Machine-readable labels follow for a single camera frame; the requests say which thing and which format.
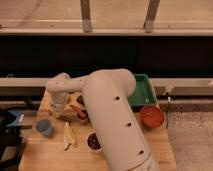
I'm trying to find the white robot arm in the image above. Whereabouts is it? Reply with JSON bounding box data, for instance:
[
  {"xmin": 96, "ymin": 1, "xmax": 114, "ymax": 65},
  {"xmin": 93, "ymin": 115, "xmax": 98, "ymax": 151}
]
[{"xmin": 46, "ymin": 69, "xmax": 160, "ymax": 171}]

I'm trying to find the black rectangular block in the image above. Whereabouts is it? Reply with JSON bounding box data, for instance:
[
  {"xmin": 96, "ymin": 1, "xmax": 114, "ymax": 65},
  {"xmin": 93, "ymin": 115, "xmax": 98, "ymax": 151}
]
[{"xmin": 77, "ymin": 95, "xmax": 84, "ymax": 105}]

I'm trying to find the small brown cup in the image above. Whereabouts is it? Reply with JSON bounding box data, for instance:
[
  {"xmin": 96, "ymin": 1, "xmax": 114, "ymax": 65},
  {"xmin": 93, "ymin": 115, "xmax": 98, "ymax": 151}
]
[{"xmin": 80, "ymin": 112, "xmax": 90, "ymax": 124}]

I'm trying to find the green plastic tray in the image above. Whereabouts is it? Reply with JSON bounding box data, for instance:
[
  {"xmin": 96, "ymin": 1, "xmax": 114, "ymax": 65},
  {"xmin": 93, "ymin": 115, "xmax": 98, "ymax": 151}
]
[{"xmin": 128, "ymin": 74, "xmax": 157, "ymax": 107}]

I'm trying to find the red orange bowl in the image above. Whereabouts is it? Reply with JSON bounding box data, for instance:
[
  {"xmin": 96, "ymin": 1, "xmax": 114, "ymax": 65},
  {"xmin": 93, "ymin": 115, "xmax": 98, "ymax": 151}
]
[{"xmin": 139, "ymin": 106, "xmax": 164, "ymax": 129}]

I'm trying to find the white cup with brown contents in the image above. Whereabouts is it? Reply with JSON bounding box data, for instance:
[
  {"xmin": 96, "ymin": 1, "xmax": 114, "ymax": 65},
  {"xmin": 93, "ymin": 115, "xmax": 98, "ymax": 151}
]
[{"xmin": 86, "ymin": 133, "xmax": 102, "ymax": 152}]

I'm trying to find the yellow banana peel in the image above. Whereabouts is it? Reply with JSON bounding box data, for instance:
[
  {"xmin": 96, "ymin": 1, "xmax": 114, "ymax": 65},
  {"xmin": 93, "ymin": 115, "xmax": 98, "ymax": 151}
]
[{"xmin": 63, "ymin": 122, "xmax": 77, "ymax": 151}]

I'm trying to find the blue plastic cup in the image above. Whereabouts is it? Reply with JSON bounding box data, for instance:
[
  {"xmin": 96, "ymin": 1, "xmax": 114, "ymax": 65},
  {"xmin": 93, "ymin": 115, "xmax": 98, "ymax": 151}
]
[{"xmin": 36, "ymin": 119, "xmax": 53, "ymax": 137}]

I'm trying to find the black chair with blue item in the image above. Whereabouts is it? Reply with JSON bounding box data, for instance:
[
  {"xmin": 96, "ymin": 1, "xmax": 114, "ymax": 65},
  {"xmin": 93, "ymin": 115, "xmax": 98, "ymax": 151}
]
[{"xmin": 0, "ymin": 108, "xmax": 22, "ymax": 171}]

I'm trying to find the red handled spoon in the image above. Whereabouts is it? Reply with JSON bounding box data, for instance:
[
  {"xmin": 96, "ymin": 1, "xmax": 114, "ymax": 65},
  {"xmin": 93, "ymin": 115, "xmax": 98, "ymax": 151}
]
[{"xmin": 70, "ymin": 105, "xmax": 85, "ymax": 118}]

